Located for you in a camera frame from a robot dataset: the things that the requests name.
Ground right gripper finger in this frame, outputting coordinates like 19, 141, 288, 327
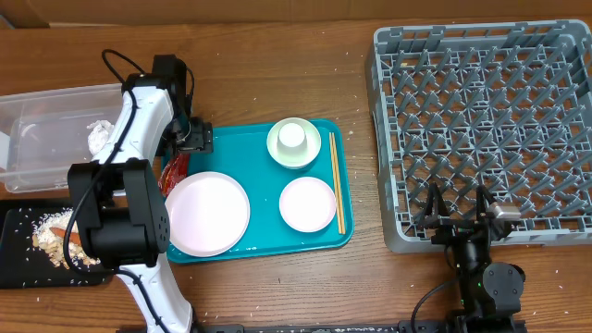
423, 183, 449, 221
475, 185, 496, 221

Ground red snack wrapper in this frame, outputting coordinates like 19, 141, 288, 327
158, 154, 190, 197

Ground large white plate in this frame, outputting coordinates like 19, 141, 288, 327
166, 171, 251, 257

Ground white tissue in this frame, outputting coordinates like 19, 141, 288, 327
87, 120, 114, 155

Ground orange carrot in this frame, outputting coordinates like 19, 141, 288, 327
50, 227, 81, 246

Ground rice and peanut scraps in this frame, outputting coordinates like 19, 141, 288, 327
31, 208, 100, 269

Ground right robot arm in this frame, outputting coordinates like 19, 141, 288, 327
410, 183, 526, 332

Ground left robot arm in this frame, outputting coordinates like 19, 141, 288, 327
66, 55, 213, 332

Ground grey dishwasher rack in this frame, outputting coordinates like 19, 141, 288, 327
366, 19, 591, 253

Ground black waste tray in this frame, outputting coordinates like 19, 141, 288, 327
1, 198, 111, 289

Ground right wooden chopstick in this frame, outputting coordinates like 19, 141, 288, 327
329, 132, 346, 235

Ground wooden chopstick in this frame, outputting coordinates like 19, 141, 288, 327
329, 132, 346, 235
329, 132, 345, 235

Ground white upturned cup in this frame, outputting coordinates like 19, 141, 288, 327
277, 122, 306, 150

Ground pale green bowl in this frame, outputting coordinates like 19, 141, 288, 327
266, 117, 322, 169

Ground teal plastic tray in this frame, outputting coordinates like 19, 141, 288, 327
188, 119, 355, 262

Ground left wooden chopstick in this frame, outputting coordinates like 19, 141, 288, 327
329, 132, 345, 235

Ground small white plate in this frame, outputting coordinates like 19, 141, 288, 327
278, 177, 337, 233

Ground clear plastic bin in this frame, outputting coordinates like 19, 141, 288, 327
1, 84, 131, 193

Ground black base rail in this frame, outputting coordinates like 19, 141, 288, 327
196, 320, 461, 333

